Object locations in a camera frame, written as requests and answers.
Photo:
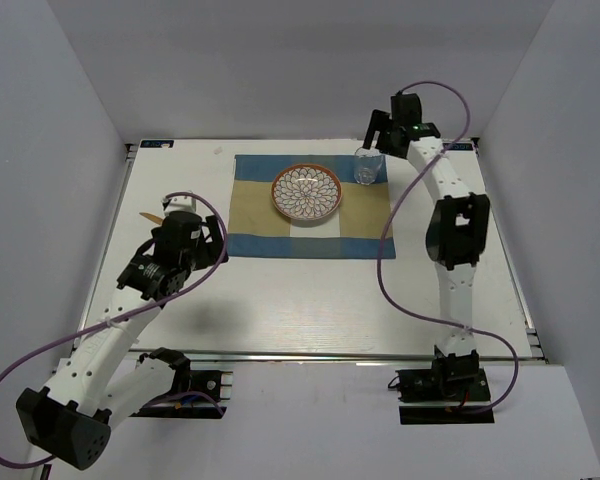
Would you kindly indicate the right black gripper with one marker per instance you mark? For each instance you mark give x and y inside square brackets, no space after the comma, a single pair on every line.
[382,120]

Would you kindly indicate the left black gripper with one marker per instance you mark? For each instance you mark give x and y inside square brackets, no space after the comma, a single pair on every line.
[209,249]

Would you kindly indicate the gold knife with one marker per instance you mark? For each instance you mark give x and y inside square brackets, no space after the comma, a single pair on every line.
[151,217]

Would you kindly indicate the clear drinking glass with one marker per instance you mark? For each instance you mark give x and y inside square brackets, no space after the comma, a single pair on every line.
[367,165]

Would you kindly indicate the patterned ceramic plate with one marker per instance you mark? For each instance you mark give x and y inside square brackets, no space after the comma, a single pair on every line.
[306,192]

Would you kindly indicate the blue beige checked placemat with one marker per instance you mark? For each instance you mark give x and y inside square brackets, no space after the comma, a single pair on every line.
[258,230]

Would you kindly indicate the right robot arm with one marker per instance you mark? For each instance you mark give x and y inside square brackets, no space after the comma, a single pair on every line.
[454,241]

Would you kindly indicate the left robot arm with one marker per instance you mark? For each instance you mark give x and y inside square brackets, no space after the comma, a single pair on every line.
[74,414]

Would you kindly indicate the right blue table sticker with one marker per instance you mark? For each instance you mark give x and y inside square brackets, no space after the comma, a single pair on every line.
[462,146]

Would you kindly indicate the blue table sticker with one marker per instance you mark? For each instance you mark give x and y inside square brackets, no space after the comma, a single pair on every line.
[156,144]
[462,146]

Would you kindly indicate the left blue table sticker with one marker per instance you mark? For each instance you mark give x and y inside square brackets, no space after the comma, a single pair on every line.
[156,144]

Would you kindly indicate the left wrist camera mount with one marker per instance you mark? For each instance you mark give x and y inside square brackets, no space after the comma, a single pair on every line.
[176,203]

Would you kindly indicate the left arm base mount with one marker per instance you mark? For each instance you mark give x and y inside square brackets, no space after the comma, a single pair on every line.
[203,394]

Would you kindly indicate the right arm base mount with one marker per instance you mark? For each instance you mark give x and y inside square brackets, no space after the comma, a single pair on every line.
[422,402]

